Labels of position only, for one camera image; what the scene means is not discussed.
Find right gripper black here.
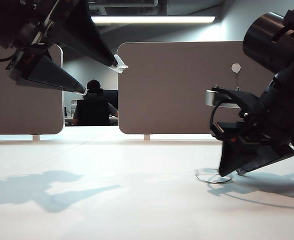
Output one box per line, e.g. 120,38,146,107
211,116,294,177

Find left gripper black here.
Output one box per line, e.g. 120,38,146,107
5,0,129,95

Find grey partition panel with hook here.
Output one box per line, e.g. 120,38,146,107
117,41,275,135

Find seated person in dark cap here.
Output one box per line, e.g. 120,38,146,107
72,79,119,126

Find black computer monitor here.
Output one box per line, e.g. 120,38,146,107
100,89,118,111

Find black office chair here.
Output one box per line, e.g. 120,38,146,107
76,98,111,127

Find plain grey partition panel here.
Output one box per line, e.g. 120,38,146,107
0,43,64,136

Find long ceiling light strip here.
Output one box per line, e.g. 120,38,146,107
90,15,217,24

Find looped black camera cable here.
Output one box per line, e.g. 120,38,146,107
209,100,229,138

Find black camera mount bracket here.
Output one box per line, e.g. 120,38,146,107
211,84,261,119

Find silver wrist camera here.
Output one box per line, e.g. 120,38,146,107
206,89,241,109

